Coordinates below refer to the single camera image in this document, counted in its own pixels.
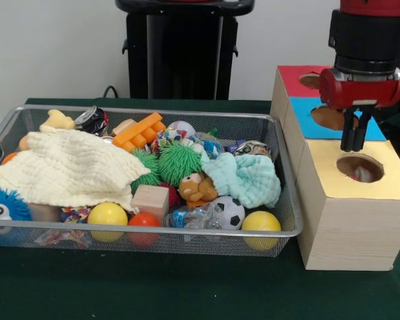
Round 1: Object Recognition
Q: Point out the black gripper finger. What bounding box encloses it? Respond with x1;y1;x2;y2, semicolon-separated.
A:
339;107;355;153
352;109;371;153

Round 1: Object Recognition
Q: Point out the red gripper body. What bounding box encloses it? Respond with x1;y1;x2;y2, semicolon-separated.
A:
319;67;400;111

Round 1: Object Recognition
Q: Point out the colourful polka-dot cloth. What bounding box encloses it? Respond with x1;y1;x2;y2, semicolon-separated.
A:
150;128;196;154

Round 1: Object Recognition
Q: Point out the cream waffle cloth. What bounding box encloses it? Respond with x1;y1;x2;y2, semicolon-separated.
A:
0;128;151;211

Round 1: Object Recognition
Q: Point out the wooden box with three holes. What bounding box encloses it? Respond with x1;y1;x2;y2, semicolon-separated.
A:
269;65;400;271

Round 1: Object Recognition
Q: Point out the shallow mesh bin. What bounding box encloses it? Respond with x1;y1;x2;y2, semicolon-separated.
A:
0;104;303;258

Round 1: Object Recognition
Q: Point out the mint waffle cloth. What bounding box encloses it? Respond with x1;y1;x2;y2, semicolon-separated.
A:
199;152;282;209

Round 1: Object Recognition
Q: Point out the yellow ball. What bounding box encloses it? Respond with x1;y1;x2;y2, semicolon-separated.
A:
87;202;129;243
241;210;283;251

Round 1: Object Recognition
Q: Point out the small soccer ball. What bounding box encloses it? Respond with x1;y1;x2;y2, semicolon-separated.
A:
210;195;246;231

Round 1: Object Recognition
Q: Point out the green spiky toy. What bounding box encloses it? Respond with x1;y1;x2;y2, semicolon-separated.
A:
130;141;204;196

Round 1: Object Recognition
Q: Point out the wooden cube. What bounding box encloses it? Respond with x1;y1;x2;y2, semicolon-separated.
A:
131;184;170;223

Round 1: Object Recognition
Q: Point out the orange plastic building block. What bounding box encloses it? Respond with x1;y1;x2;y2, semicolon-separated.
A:
112;112;167;154

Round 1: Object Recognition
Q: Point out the orange ball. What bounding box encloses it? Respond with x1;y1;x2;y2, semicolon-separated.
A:
127;212;161;247

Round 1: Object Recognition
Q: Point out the blue spiky toy with eyes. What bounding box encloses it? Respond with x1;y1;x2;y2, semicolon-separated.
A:
0;182;33;246

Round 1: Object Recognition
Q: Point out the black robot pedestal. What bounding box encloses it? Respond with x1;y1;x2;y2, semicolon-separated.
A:
115;0;256;101

